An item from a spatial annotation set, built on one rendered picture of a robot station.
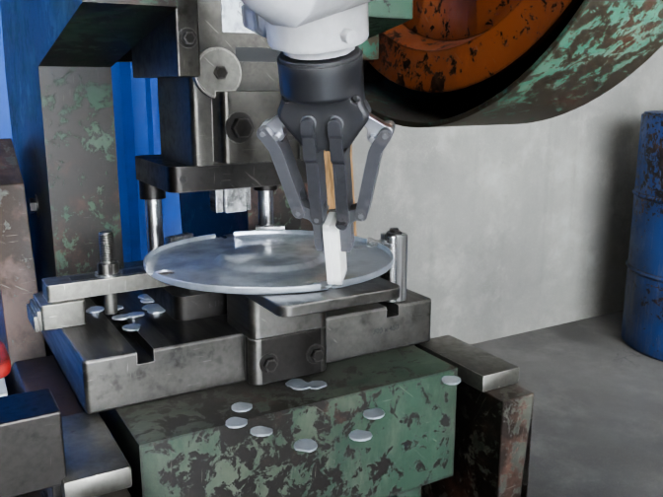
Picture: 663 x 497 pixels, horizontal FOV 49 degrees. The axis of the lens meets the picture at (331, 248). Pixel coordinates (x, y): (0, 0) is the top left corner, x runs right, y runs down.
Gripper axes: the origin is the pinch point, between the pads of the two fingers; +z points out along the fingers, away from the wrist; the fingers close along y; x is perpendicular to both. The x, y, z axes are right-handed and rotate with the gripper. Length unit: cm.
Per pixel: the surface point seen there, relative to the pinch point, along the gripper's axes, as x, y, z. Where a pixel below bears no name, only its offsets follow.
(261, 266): 2.3, -9.0, 4.3
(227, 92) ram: 12.0, -14.0, -12.1
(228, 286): -5.8, -9.7, 1.5
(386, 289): -1.0, 5.3, 3.9
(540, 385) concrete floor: 131, 33, 131
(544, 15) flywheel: 32.2, 20.0, -14.8
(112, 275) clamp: 4.3, -29.0, 8.3
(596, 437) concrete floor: 99, 46, 120
